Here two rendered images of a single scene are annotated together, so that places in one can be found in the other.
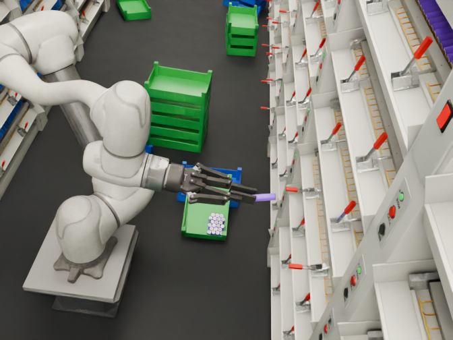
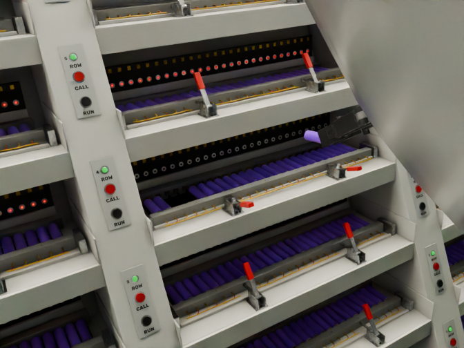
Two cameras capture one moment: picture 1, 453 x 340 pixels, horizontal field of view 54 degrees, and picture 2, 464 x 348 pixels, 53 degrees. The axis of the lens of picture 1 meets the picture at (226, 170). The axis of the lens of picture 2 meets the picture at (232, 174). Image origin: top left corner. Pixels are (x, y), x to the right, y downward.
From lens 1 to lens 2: 1.64 m
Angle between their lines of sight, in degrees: 103
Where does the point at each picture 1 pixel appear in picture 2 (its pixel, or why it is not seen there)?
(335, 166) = (239, 106)
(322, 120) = (152, 128)
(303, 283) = (327, 270)
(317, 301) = (367, 168)
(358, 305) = not seen: hidden behind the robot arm
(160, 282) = not seen: outside the picture
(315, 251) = (315, 184)
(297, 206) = (206, 325)
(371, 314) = not seen: hidden behind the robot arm
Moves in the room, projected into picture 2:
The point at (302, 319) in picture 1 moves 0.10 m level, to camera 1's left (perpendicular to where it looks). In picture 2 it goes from (368, 255) to (400, 260)
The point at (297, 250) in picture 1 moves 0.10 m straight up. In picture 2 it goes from (286, 293) to (274, 246)
